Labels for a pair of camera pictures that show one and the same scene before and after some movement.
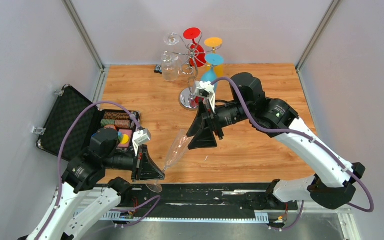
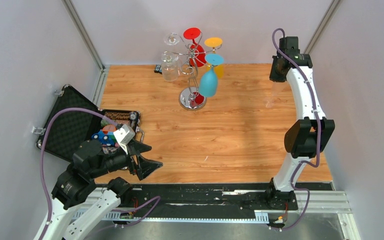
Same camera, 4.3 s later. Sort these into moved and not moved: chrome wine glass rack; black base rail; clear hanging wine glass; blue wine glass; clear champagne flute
Moved: clear champagne flute
Not moved: clear hanging wine glass; blue wine glass; black base rail; chrome wine glass rack
